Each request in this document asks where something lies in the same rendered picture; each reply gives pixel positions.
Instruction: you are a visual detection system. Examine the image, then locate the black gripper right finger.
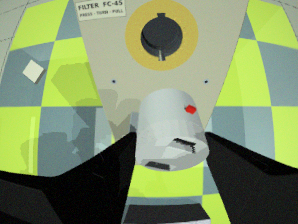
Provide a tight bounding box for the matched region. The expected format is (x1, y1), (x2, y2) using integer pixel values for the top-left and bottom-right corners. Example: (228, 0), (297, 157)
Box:
(204, 132), (298, 224)

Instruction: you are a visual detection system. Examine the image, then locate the grey cylinder with two slots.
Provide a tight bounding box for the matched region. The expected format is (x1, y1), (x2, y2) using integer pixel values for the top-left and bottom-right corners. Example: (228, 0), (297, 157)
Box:
(136, 88), (209, 172)

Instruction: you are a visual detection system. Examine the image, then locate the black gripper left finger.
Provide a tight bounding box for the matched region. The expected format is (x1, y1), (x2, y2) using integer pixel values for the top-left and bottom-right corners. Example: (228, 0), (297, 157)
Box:
(0, 133), (137, 224)

